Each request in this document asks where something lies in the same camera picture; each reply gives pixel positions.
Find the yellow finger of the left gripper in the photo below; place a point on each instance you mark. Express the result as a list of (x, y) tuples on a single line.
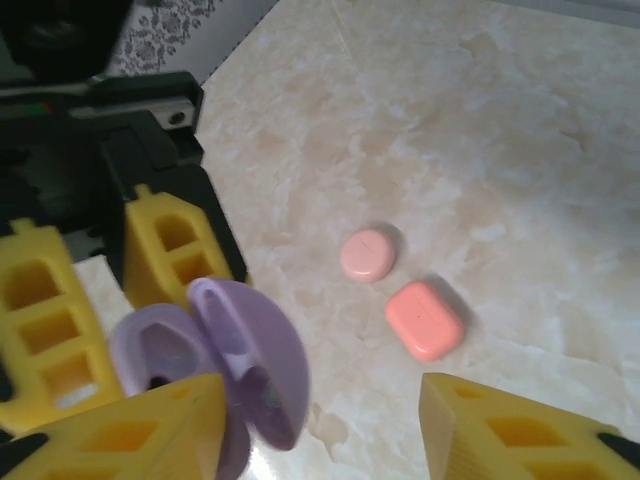
[(30, 350), (150, 270)]

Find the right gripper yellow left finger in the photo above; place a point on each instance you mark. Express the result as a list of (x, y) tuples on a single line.
[(125, 442)]

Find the coral rectangular charging case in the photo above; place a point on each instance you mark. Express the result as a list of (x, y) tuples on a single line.
[(425, 320)]

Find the pink round charging case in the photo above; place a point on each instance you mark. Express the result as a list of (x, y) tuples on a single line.
[(367, 255)]

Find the purple round charging case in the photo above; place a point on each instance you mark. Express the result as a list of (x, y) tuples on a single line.
[(260, 340)]

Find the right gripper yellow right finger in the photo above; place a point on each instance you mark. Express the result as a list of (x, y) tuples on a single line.
[(500, 442)]

